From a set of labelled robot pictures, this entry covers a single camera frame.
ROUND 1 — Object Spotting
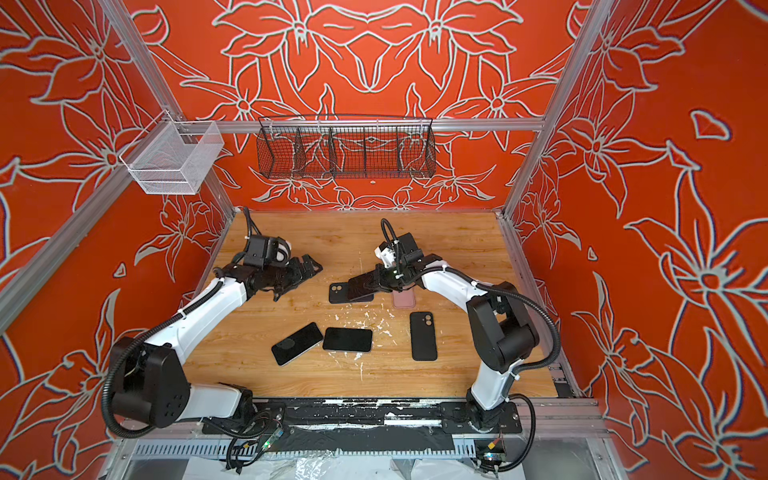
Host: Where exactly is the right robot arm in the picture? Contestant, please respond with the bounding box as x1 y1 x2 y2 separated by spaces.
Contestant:
347 233 562 432

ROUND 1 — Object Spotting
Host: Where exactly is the pink phone case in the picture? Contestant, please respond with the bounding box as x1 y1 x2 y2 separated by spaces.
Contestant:
392 290 416 310

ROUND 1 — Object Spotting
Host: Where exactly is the black wire basket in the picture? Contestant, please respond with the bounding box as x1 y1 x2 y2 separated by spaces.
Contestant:
256 126 437 180

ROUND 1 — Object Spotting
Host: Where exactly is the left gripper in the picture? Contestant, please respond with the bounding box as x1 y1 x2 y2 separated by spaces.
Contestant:
266 253 323 292

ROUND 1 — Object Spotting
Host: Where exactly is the black smartphone front centre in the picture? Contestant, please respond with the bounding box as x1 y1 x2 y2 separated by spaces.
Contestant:
322 327 373 353

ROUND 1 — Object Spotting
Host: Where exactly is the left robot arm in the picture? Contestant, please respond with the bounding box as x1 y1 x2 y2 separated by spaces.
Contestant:
101 234 323 439

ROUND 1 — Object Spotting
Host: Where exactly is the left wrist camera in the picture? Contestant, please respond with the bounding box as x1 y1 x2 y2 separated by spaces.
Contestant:
265 237 292 266

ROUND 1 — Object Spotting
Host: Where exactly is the white mesh basket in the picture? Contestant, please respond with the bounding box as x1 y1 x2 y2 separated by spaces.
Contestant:
119 119 224 195

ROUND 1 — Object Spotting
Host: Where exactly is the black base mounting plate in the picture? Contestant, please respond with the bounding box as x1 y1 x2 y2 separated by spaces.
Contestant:
182 398 522 437

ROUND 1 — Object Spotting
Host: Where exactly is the black smartphone tilted front-left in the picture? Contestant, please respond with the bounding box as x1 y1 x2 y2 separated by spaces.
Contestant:
271 322 323 366

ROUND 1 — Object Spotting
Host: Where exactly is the aluminium frame rail back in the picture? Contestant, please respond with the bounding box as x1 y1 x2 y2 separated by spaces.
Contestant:
176 117 544 134

